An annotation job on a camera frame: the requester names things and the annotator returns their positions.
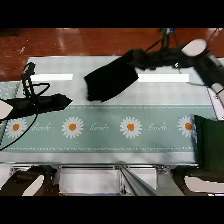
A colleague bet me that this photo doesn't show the black garment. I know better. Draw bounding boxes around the black garment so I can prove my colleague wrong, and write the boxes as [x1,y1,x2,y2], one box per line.
[83,54,140,103]

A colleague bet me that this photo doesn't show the dark green garment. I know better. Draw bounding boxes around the dark green garment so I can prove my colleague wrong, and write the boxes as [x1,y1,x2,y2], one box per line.
[192,114,224,183]

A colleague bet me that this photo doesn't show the black cable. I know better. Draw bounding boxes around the black cable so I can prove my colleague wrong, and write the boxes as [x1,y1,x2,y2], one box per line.
[0,82,52,152]

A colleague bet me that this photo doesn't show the silver frame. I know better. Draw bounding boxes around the silver frame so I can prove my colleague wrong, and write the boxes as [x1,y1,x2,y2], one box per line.
[0,162,224,197]

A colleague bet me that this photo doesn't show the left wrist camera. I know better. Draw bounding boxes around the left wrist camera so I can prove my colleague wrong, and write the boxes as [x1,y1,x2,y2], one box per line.
[20,61,38,98]

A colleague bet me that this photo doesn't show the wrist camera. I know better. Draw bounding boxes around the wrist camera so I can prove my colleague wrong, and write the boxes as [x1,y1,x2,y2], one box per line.
[20,61,38,98]
[159,28,178,51]

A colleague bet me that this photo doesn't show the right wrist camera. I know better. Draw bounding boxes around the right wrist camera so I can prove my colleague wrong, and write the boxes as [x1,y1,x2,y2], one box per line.
[159,28,178,51]

